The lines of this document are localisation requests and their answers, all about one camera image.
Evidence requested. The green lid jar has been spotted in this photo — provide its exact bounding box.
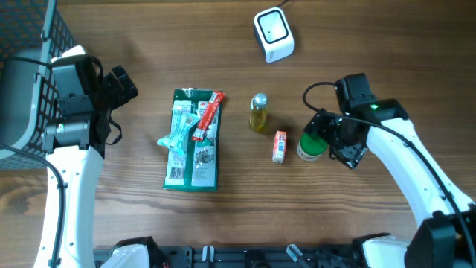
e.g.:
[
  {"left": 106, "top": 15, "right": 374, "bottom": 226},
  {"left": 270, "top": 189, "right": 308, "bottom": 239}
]
[{"left": 297, "top": 133, "right": 328, "bottom": 162}]

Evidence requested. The mint green sachet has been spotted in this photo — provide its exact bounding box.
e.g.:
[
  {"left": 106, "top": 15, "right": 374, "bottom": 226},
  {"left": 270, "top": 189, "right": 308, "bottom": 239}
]
[{"left": 157, "top": 108, "right": 200, "bottom": 156}]

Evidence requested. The yellow Vim liquid bottle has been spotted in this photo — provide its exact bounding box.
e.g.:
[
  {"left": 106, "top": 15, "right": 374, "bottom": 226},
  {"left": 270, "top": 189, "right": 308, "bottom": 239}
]
[{"left": 249, "top": 92, "right": 268, "bottom": 132}]

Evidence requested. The green snack packet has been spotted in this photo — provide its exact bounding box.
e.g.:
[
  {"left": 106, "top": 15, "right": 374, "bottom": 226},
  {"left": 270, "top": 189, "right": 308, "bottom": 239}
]
[{"left": 163, "top": 88, "right": 222, "bottom": 191}]

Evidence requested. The red Nescafe stick sachet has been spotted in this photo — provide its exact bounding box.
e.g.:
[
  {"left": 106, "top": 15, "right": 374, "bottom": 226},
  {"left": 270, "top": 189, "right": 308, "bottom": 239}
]
[{"left": 191, "top": 91, "right": 225, "bottom": 141}]

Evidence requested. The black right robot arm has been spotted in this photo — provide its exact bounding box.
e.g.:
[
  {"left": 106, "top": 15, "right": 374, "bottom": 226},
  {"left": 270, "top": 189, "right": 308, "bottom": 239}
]
[{"left": 304, "top": 73, "right": 475, "bottom": 267}]

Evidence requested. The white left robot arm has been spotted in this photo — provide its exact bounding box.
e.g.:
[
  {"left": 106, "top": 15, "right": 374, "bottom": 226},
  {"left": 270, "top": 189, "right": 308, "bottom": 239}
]
[{"left": 34, "top": 54, "right": 138, "bottom": 267}]

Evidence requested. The white barcode scanner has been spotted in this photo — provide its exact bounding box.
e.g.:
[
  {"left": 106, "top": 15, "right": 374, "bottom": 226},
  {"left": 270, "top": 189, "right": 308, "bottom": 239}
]
[{"left": 254, "top": 7, "right": 295, "bottom": 63}]

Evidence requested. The grey plastic mesh basket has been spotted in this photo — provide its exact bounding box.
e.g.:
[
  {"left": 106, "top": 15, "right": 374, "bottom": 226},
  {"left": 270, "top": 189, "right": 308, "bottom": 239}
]
[{"left": 1, "top": 0, "right": 76, "bottom": 157}]

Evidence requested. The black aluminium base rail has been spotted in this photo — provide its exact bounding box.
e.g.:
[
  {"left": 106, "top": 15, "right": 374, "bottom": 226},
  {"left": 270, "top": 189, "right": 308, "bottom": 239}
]
[{"left": 92, "top": 244, "right": 358, "bottom": 268}]

